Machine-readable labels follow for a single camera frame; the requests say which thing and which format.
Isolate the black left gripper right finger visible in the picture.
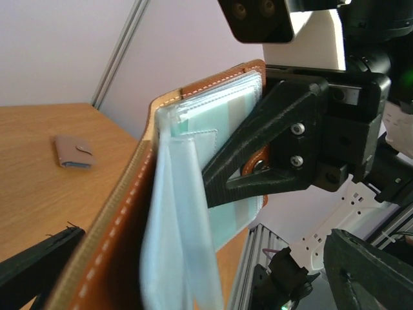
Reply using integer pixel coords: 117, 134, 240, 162
323, 229, 412, 309

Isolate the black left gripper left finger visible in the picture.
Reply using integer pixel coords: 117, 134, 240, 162
1, 226, 85, 309

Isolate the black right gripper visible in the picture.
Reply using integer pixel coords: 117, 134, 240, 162
203, 65, 391, 208

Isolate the brown leather card holder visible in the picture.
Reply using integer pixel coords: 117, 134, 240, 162
45, 59, 265, 309

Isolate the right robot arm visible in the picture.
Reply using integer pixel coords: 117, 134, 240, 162
203, 1, 412, 309

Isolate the taupe leather card holder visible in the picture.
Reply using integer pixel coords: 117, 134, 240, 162
54, 134, 96, 168

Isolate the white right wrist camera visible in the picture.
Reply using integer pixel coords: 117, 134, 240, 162
219, 0, 349, 70

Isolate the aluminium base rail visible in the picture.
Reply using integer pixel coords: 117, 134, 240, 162
227, 224, 288, 309

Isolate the aluminium frame post right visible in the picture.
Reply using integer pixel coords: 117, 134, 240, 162
90, 0, 150, 110

